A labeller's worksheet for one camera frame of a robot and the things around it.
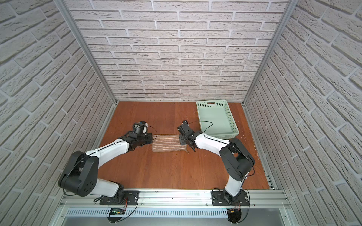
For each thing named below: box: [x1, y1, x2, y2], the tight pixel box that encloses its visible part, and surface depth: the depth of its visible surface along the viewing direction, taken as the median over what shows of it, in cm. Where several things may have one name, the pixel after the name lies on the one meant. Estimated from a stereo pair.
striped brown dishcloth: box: [152, 134, 190, 154], surface depth 94 cm
